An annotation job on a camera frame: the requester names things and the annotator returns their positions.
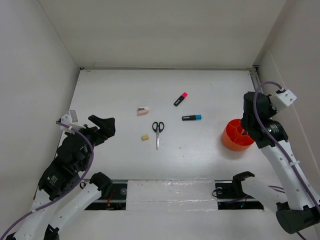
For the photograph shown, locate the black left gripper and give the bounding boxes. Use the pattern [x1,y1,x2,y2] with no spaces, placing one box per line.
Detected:
[67,114,116,170]

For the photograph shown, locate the pink white stapler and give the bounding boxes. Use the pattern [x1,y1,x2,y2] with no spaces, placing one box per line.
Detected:
[137,106,150,116]

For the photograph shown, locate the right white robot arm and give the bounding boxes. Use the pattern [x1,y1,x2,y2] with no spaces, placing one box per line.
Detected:
[231,90,320,234]

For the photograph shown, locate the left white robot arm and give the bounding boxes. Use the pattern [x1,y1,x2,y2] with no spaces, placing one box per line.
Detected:
[1,114,116,240]

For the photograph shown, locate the orange round organizer container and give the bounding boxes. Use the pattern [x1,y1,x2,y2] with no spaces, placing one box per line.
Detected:
[221,118,255,152]

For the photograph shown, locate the yellow eraser block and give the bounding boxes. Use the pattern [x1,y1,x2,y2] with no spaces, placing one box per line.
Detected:
[141,134,149,141]

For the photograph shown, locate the blue black highlighter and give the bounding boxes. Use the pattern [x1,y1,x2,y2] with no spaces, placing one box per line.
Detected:
[181,114,202,121]

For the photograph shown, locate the pink black highlighter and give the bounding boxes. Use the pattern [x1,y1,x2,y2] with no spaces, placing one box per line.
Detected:
[173,92,188,107]

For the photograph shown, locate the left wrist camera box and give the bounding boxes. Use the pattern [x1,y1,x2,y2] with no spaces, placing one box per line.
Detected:
[56,110,85,134]

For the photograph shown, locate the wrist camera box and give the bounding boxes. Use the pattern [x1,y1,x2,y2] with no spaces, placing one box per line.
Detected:
[56,110,85,134]
[269,88,297,112]

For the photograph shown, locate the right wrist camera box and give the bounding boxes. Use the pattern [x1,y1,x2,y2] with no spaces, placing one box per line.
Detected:
[269,88,297,112]

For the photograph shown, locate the black handled scissors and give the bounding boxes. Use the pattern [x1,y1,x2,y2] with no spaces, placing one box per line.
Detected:
[152,121,165,150]

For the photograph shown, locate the black front mounting rail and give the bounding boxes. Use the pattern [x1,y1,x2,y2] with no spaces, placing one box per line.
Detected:
[86,179,264,212]

